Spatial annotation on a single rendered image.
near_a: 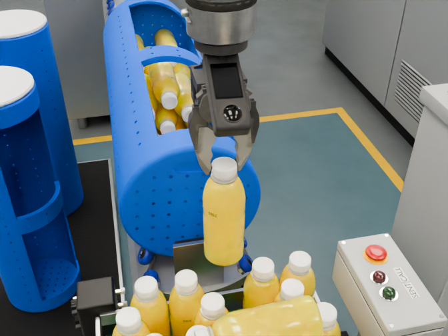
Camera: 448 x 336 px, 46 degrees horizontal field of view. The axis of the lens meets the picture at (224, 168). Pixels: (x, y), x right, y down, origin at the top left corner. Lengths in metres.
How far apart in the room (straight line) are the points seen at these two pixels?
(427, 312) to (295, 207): 1.89
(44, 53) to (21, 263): 0.79
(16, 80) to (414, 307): 1.31
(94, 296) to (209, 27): 0.57
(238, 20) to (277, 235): 1.99
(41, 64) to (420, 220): 1.47
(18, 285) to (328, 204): 1.55
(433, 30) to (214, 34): 2.43
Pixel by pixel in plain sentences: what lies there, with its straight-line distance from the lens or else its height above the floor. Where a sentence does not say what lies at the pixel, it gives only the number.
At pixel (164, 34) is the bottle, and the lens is 1.72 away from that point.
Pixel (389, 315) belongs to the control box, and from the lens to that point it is 0.89.
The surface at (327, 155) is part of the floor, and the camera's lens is 3.14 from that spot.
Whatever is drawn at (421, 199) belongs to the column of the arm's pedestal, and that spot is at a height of 0.79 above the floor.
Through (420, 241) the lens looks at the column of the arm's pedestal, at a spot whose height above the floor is 0.66.
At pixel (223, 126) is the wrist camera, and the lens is 0.64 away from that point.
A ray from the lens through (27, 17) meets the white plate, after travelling 2.24.
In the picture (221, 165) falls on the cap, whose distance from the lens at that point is 0.77.
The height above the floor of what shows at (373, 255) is 1.11.
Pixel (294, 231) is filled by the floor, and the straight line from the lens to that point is 2.60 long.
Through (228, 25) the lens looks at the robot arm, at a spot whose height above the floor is 1.53.
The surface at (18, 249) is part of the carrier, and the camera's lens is 1.93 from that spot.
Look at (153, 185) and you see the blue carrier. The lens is 0.99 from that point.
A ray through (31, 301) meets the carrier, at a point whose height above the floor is 0.22.
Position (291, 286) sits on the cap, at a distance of 0.91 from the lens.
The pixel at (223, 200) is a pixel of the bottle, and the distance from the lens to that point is 0.78.
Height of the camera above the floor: 1.77
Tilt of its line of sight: 36 degrees down
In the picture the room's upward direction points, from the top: straight up
